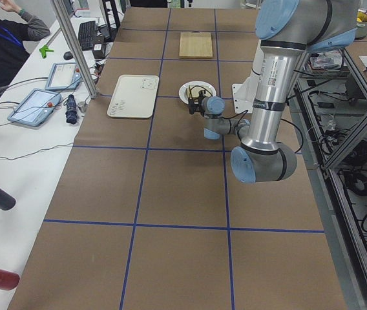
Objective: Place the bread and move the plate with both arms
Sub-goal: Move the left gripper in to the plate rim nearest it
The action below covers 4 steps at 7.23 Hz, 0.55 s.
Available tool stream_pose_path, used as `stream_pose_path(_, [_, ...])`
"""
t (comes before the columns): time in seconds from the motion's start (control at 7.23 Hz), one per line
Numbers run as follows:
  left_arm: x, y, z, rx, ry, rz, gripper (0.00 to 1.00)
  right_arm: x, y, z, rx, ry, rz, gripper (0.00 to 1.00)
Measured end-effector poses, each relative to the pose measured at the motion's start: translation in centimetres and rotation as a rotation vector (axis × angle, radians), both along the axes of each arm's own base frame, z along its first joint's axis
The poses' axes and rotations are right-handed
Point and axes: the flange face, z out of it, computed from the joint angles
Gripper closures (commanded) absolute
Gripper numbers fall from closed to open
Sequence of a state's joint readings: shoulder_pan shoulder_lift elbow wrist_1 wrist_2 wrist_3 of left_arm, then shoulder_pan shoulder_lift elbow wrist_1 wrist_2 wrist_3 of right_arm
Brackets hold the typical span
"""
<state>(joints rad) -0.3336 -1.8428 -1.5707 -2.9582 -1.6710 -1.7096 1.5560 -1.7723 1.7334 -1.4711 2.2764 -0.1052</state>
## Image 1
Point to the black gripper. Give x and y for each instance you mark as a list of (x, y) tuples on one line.
[(195, 104)]

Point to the bread slice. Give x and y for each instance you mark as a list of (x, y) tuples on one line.
[(196, 91)]

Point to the white round plate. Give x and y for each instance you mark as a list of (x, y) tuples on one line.
[(182, 91)]

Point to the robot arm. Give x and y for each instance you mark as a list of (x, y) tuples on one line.
[(287, 30)]

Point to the cream bear serving tray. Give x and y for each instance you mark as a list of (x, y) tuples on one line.
[(134, 96)]

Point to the wooden cutting board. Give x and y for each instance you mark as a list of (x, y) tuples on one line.
[(196, 45)]

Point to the folded dark blue umbrella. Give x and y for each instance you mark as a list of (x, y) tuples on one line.
[(71, 111)]

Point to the black keyboard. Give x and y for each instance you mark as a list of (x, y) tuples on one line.
[(86, 34)]

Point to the far teach pendant tablet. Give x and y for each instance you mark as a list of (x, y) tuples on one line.
[(63, 77)]

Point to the teach pendant tablet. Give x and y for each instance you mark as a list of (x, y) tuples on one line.
[(35, 108), (63, 77)]

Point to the black computer mouse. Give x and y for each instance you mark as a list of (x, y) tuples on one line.
[(67, 55)]

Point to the near teach pendant tablet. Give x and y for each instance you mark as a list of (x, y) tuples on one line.
[(35, 108)]

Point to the green plastic clamp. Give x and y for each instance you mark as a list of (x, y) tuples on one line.
[(44, 50)]

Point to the seated person in black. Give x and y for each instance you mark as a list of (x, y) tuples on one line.
[(13, 54)]

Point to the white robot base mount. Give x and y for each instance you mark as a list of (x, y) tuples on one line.
[(244, 94)]

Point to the aluminium camera post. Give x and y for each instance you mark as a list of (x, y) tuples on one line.
[(74, 46)]

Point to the aluminium frame rack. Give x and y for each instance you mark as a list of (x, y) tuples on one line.
[(332, 112)]

